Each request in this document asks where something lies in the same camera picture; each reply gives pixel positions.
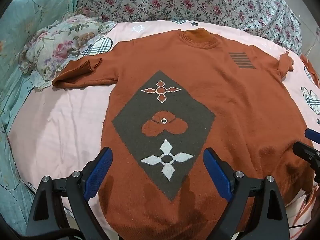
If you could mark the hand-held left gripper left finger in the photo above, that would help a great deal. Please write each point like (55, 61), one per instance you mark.
(98, 172)

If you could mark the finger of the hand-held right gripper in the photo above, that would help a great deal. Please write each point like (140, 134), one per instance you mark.
(313, 135)
(306, 152)

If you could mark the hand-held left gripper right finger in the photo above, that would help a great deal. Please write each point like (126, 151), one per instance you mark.
(216, 172)

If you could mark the orange knit sweater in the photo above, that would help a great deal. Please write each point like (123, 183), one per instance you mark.
(225, 92)

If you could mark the pink bed sheet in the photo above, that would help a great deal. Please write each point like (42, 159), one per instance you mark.
(62, 130)

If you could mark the floral ruffled pillow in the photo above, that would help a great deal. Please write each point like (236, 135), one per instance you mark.
(62, 45)

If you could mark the teal floral blanket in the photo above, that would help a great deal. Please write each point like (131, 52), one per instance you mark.
(25, 17)

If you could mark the white red-flowered quilt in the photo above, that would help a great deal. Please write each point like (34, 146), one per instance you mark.
(175, 0)

